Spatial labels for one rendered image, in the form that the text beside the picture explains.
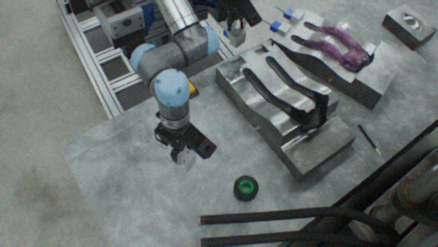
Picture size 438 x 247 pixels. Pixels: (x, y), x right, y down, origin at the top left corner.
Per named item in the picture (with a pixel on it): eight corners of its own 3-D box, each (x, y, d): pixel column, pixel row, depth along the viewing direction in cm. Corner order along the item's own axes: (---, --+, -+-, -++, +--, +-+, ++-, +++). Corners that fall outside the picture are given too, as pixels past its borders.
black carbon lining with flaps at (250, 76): (238, 74, 140) (240, 57, 132) (271, 57, 145) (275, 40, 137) (299, 144, 126) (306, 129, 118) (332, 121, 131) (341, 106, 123)
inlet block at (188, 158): (152, 152, 118) (150, 144, 114) (162, 140, 120) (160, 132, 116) (187, 173, 115) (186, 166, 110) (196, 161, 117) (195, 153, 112)
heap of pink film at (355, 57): (298, 46, 150) (302, 32, 143) (318, 23, 158) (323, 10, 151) (353, 80, 142) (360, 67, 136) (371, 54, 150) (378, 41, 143)
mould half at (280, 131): (215, 81, 146) (216, 59, 135) (267, 55, 155) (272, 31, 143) (299, 182, 126) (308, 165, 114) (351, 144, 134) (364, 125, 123)
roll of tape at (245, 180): (243, 206, 121) (244, 202, 118) (227, 187, 124) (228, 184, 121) (262, 192, 124) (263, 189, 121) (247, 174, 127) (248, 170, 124)
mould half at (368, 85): (267, 46, 157) (271, 27, 147) (299, 15, 168) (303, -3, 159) (371, 111, 142) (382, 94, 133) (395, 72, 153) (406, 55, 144)
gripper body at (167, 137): (170, 122, 109) (168, 98, 99) (195, 137, 107) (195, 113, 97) (155, 141, 106) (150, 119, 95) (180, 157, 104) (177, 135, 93)
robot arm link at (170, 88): (176, 59, 86) (196, 84, 82) (177, 87, 95) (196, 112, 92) (145, 74, 83) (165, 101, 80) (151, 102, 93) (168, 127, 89)
